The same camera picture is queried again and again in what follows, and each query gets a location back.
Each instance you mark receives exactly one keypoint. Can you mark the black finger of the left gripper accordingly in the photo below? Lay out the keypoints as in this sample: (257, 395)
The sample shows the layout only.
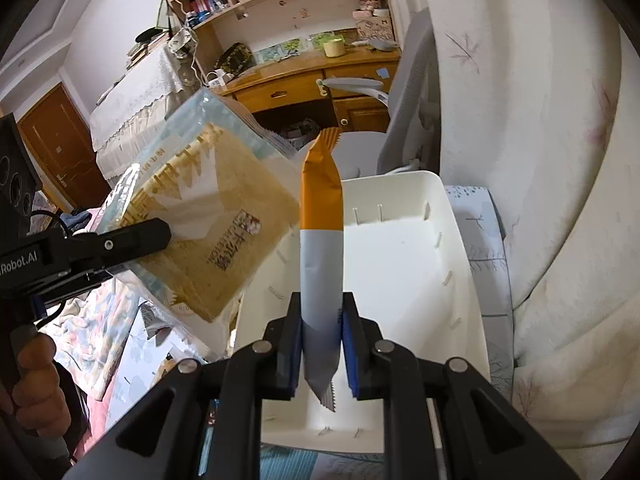
(96, 252)

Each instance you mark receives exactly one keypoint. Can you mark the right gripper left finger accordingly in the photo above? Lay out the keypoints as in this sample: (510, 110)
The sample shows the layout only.
(203, 421)

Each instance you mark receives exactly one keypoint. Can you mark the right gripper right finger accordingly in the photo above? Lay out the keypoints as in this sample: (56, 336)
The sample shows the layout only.
(441, 420)

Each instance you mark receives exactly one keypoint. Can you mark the brown toast bread packet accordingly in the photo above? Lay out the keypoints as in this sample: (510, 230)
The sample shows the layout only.
(227, 188)

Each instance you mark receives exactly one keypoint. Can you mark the orange grey snack stick packet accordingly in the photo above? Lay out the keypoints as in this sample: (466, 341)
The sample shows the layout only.
(321, 238)

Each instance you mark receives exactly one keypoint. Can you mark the person's left hand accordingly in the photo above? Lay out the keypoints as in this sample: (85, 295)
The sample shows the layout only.
(37, 401)

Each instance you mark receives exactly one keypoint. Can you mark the floral bed sheet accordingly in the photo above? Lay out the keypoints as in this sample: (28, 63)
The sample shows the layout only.
(111, 347)

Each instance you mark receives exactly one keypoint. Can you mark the brown wooden door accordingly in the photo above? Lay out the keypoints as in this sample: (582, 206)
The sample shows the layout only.
(60, 141)

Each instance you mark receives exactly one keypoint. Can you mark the white plastic storage bin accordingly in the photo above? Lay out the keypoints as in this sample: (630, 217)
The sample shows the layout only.
(406, 265)

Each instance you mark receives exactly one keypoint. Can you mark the wooden desk with drawers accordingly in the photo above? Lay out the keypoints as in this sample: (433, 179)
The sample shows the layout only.
(281, 94)

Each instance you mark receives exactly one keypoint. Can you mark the wooden bookshelf hutch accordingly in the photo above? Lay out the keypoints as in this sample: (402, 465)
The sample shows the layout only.
(259, 24)

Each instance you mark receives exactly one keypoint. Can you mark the grey office chair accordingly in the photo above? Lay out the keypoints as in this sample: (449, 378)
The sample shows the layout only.
(413, 136)

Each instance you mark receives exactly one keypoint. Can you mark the cream round jar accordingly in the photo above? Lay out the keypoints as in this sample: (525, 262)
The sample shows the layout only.
(334, 47)

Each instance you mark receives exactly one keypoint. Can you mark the doll on desk shelf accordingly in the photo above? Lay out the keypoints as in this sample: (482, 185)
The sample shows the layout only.
(373, 20)

